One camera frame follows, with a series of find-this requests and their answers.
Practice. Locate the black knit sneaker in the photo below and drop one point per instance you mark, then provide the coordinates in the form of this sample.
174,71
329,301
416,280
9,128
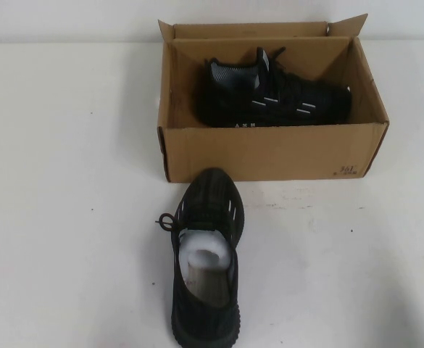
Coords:
229,105
206,192

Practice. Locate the brown cardboard shoe box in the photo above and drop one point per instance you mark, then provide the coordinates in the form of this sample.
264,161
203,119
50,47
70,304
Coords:
269,152

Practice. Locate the white foam shoe stuffing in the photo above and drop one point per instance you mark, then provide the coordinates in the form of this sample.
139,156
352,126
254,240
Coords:
219,244

